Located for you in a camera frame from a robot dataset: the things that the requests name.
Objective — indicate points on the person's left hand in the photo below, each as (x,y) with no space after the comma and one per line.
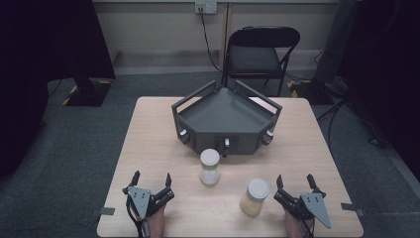
(156,221)

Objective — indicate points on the black folding chair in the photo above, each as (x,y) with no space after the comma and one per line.
(256,59)

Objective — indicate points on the green-banded jar of white powder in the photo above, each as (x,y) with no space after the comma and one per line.
(209,167)

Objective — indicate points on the white wall outlet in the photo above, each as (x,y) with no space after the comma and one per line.
(205,7)

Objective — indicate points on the black curtain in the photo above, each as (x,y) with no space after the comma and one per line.
(389,72)
(39,66)

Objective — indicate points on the dark grey corner rack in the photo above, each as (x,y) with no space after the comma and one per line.
(226,115)

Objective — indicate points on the person's right hand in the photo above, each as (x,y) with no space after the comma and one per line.
(294,226)

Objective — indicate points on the grey tape strip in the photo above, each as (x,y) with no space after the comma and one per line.
(105,211)
(351,208)

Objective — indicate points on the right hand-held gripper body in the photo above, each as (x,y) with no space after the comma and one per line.
(312,204)

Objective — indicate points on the white-lidded jar of yellow powder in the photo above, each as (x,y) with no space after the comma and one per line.
(255,198)

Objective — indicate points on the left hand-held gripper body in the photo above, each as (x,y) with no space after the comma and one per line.
(140,200)

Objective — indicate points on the black stand base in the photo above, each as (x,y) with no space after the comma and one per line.
(312,92)
(86,94)

